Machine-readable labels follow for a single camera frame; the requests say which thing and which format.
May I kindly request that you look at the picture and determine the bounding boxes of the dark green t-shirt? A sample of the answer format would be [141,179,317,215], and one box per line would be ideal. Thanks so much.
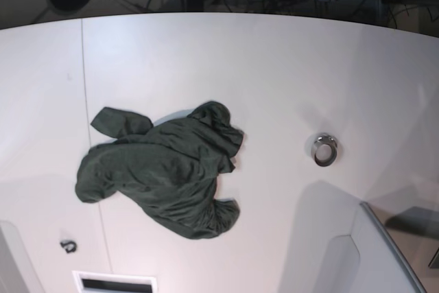
[75,101,244,239]

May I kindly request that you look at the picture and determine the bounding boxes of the grey tape roll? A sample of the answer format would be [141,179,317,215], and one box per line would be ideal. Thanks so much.
[305,132,339,167]

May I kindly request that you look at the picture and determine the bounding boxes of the small black clip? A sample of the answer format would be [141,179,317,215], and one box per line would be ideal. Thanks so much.
[60,239,78,254]

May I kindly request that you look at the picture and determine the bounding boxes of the white table cable slot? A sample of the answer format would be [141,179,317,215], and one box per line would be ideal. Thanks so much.
[73,271,158,293]

